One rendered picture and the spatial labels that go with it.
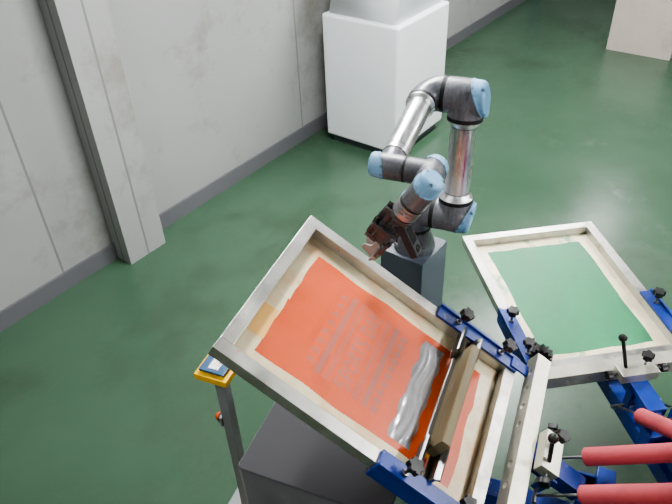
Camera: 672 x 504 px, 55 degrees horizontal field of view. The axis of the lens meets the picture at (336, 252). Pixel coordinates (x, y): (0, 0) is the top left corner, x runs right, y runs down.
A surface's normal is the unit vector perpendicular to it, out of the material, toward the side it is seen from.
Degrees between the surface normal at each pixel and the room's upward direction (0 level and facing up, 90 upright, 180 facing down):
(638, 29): 90
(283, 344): 32
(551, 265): 0
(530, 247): 0
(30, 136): 90
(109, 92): 90
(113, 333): 0
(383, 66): 90
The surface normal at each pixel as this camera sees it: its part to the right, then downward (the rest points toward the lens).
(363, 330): 0.46, -0.57
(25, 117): 0.80, 0.34
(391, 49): -0.60, 0.50
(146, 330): -0.04, -0.79
